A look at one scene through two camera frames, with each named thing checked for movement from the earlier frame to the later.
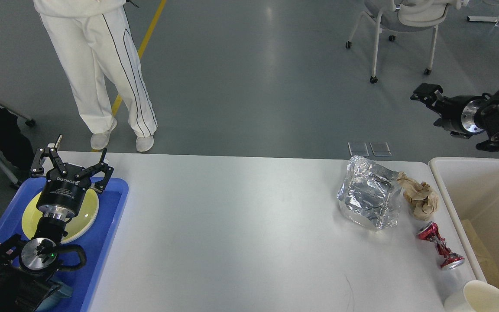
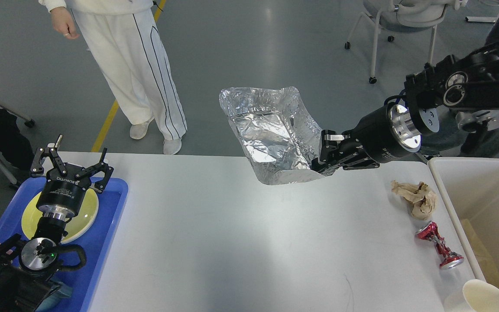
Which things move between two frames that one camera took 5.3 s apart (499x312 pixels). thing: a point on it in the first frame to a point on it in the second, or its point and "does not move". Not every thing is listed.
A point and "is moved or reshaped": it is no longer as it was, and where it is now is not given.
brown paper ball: [422, 200] is moved or reshaped
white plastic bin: [478, 193] does not move
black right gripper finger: [430, 95] to [329, 157]
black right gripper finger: [439, 122] to [354, 162]
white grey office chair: [395, 15] does not move
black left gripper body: [63, 195] does not move
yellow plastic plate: [79, 226] does not move
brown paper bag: [490, 271] does not move
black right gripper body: [457, 113] to [387, 133]
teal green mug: [51, 301] does not move
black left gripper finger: [102, 166] does not move
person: [91, 38] to [125, 38]
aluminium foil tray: [370, 194] to [280, 138]
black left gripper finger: [37, 167] does not move
